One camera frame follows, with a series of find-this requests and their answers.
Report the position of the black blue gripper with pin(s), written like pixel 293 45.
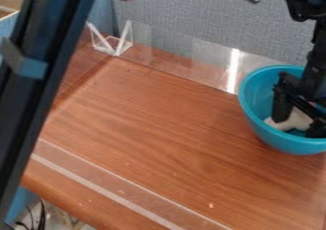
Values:
pixel 297 92

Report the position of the white brown toy mushroom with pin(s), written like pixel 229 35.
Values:
pixel 298 121

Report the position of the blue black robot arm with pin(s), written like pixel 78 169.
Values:
pixel 36 53

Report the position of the blue plastic bowl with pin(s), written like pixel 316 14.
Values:
pixel 256 101

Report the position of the wooden shelf unit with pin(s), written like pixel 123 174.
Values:
pixel 8 8

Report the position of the clear acrylic barrier frame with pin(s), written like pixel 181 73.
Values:
pixel 146 134

